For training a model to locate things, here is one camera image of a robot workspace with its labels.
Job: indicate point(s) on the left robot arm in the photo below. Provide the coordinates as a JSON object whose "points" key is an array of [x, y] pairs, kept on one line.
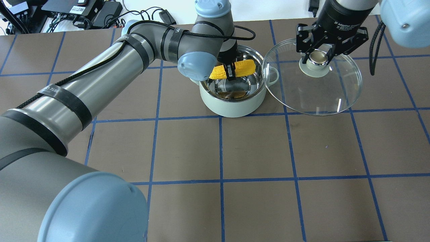
{"points": [[45, 196]]}

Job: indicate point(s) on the aluminium frame post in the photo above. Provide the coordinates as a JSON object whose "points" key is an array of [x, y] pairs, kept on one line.
{"points": [[217, 10]]}

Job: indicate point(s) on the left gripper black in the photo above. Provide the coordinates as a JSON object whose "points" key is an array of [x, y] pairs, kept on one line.
{"points": [[227, 53]]}

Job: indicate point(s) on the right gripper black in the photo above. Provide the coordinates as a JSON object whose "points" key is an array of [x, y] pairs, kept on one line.
{"points": [[342, 15]]}

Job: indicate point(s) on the black power adapter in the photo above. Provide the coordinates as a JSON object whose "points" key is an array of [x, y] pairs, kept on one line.
{"points": [[166, 17]]}

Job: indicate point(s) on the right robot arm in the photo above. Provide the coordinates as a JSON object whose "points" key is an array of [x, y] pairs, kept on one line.
{"points": [[407, 21]]}

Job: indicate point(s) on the yellow corn cob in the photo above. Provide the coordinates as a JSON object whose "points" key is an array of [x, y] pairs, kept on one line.
{"points": [[242, 68]]}

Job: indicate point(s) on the pale green cooking pot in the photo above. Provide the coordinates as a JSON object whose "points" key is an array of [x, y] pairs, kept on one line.
{"points": [[242, 96]]}

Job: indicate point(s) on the black electronics box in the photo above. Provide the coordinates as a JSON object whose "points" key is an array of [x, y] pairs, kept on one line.
{"points": [[84, 14]]}

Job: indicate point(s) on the glass pot lid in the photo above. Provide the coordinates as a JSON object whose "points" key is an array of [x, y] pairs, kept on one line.
{"points": [[317, 87]]}

